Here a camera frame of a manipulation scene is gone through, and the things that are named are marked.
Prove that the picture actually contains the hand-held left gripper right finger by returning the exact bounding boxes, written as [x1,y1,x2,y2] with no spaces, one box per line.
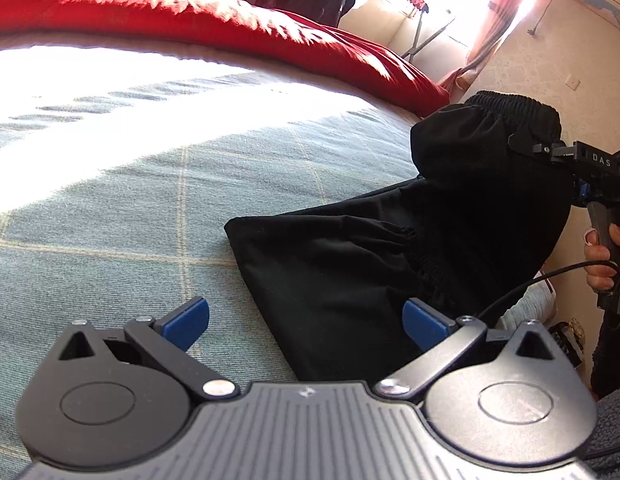
[375,298,566,402]

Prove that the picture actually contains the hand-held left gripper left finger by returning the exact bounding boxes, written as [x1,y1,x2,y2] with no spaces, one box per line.
[58,296,239,402]

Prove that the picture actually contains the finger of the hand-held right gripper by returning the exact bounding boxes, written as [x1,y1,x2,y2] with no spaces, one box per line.
[572,179,597,207]
[509,136,581,160]

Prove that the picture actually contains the black pants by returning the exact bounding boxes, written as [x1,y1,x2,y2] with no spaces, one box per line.
[224,90,571,383]

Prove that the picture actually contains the metal clothes drying rack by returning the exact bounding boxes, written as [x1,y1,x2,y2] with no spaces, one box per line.
[350,0,458,61]

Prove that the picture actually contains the person's right hand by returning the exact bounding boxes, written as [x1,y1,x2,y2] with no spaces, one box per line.
[583,224,620,294]

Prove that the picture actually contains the white cloth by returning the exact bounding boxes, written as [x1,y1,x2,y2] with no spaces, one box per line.
[497,280,558,333]

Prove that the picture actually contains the bed with teal plaid sheet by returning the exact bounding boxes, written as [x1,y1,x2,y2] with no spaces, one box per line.
[0,30,491,466]

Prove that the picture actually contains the orange curtain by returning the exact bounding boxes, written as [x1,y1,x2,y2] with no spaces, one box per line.
[437,0,543,91]

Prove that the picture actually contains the grey fleece garment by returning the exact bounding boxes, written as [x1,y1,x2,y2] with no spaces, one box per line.
[585,390,620,480]

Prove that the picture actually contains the red duvet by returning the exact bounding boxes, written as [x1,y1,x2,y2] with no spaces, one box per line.
[0,0,451,118]

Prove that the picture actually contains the black cable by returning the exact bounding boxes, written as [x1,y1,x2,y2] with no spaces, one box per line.
[477,259,620,322]

